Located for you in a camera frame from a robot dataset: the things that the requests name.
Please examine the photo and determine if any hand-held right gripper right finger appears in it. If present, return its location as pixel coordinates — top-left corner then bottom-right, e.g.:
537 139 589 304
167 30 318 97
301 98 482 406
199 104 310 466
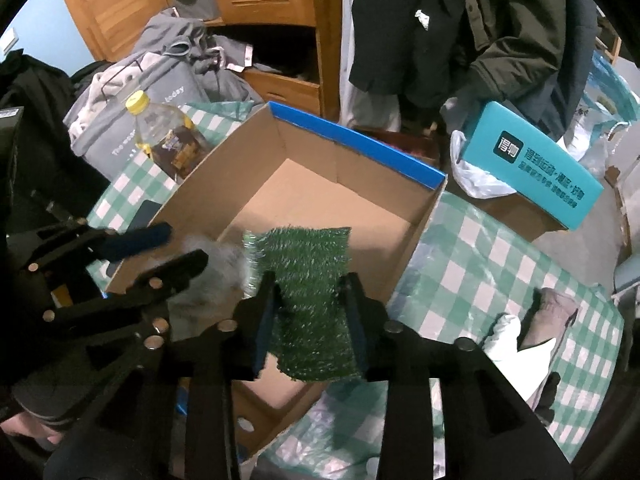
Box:
340 272 573 480

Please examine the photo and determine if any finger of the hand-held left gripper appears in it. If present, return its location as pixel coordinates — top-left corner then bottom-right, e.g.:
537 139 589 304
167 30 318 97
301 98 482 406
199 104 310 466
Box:
20 222 174 281
42 249 210 341

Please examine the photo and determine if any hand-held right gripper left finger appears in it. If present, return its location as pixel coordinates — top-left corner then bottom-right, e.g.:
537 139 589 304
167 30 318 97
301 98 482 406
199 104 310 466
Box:
170 271 281 480

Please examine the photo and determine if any grey fluffy ball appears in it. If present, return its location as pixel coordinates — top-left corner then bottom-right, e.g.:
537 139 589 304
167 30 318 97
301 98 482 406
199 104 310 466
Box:
170 237 251 321

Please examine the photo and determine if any green artificial turf piece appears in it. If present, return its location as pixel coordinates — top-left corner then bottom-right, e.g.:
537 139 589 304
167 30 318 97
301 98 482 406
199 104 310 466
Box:
242 226 365 382

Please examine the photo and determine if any blue rimmed cardboard box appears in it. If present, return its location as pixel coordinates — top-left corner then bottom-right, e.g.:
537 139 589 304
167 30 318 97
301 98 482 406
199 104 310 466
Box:
102 101 447 461

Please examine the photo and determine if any grey fleece roll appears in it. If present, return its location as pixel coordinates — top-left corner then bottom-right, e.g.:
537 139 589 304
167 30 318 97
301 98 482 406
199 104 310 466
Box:
517 287 580 351

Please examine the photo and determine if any person's left forearm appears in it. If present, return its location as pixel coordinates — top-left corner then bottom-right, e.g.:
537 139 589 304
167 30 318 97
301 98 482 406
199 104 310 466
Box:
0 380 106 456

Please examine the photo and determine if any dark smartphone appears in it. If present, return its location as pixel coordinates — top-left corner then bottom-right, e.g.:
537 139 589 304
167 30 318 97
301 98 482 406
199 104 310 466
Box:
127 199 163 233

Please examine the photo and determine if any yellow capped oil bottle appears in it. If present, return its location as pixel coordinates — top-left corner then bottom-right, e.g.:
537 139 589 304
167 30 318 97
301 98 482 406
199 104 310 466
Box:
124 91 213 183

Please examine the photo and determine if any grey tote bag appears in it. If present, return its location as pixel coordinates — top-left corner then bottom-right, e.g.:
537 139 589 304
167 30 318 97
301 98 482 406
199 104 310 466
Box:
70 52 211 181

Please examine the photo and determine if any green checked tablecloth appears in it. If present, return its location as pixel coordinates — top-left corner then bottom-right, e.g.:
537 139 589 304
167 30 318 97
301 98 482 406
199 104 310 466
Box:
87 101 626 480

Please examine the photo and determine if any pale clothing pile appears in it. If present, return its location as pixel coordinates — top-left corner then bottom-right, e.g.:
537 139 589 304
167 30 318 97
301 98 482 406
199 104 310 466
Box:
65 62 141 141

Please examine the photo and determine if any black clothing pile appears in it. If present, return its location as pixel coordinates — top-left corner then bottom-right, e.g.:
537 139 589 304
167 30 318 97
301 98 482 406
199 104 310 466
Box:
0 50 116 196

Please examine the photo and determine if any white plastic bag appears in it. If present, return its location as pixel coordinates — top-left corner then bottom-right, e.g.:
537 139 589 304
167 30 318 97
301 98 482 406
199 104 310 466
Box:
450 130 516 200

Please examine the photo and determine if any grey hoodie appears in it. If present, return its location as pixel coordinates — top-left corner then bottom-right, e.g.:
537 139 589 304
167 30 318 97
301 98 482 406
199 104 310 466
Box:
132 10 263 106

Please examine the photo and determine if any turquoise printed box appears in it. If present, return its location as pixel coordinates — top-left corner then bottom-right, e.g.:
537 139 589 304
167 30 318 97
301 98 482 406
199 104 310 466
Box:
457 101 605 231

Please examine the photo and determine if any wooden louvre door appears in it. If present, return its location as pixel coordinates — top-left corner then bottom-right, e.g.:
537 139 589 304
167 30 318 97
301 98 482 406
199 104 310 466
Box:
55 0 171 63

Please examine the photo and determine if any black jacket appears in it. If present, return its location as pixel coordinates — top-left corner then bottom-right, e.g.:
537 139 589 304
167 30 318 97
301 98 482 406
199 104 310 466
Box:
348 0 481 111

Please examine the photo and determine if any clear plastic bag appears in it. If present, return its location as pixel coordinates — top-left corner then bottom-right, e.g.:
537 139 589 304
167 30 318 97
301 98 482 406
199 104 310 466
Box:
570 50 638 171

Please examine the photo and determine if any olive jacket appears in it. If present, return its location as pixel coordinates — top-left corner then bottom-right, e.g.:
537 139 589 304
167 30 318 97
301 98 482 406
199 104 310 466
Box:
450 0 568 106

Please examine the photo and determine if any navy jacket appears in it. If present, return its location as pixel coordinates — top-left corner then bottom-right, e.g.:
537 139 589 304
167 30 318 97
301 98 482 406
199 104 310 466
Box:
540 0 601 141

